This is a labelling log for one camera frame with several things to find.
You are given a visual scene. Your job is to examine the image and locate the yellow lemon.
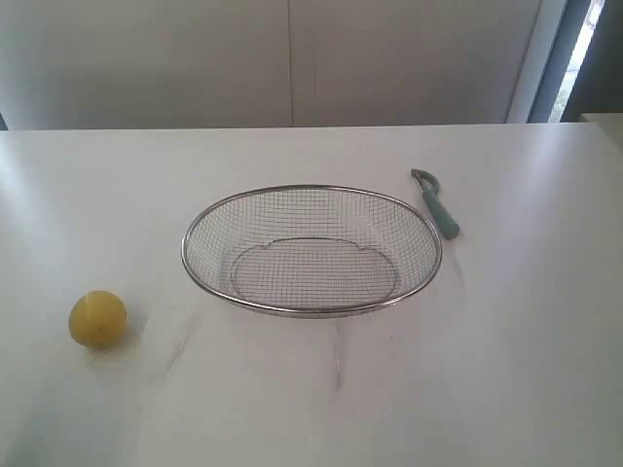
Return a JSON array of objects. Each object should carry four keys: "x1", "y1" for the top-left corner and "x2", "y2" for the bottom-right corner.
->
[{"x1": 68, "y1": 290, "x2": 128, "y2": 348}]

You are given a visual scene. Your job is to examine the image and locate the oval wire mesh basket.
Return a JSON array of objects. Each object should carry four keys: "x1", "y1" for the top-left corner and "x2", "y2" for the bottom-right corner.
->
[{"x1": 181, "y1": 185, "x2": 443, "y2": 319}]

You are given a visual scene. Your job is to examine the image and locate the teal handled peeler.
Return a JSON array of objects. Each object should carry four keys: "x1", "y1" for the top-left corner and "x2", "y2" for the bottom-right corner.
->
[{"x1": 411, "y1": 168, "x2": 459, "y2": 240}]

